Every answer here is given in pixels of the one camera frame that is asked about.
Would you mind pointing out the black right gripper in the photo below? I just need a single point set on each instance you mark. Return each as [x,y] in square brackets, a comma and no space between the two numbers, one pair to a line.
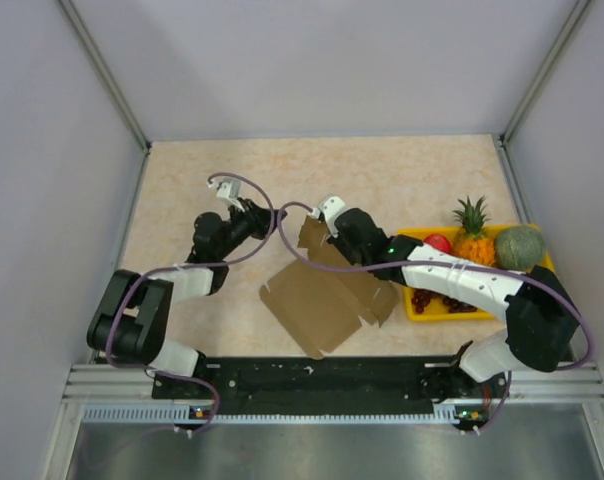
[337,242]

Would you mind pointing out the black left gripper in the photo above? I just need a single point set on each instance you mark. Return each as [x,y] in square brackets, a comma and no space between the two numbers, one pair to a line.
[259,219]

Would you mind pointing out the brown cardboard box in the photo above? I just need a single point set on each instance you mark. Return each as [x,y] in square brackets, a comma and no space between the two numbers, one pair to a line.
[327,313]

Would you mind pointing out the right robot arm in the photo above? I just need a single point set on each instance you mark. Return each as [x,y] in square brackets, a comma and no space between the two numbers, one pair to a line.
[540,319]

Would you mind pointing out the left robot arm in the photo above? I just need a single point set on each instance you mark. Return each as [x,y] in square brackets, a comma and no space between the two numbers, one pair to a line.
[131,319]

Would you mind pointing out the red apple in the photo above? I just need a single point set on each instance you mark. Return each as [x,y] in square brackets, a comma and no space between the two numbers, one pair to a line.
[439,242]

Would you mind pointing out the purple grape bunch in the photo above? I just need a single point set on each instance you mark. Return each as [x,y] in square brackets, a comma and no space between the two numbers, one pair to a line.
[421,298]

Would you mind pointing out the yellow plastic tray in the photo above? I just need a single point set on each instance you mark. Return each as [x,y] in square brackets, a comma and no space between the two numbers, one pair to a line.
[435,311]

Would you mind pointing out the orange pineapple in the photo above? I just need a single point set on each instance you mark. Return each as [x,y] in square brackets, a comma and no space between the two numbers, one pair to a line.
[472,242]

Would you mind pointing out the green melon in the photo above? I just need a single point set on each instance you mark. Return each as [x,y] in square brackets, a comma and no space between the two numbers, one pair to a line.
[520,247]

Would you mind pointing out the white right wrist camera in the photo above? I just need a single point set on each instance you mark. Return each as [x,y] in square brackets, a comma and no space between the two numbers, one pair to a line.
[327,211]

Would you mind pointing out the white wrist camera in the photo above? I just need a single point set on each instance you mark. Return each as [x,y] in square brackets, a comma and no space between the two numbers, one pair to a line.
[327,211]
[227,188]

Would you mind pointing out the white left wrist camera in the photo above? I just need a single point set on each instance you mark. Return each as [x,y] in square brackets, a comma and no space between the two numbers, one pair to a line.
[227,188]

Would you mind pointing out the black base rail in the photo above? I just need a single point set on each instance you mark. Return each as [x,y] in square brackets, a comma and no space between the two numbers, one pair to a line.
[333,385]

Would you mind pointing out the left aluminium frame post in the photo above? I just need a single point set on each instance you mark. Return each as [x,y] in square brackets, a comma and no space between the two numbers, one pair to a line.
[103,72]

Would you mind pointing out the aluminium frame post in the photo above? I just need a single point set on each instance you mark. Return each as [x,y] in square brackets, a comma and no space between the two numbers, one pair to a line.
[576,17]
[103,72]

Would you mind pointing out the right aluminium frame post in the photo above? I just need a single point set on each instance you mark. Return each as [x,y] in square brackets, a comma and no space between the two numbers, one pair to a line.
[576,17]

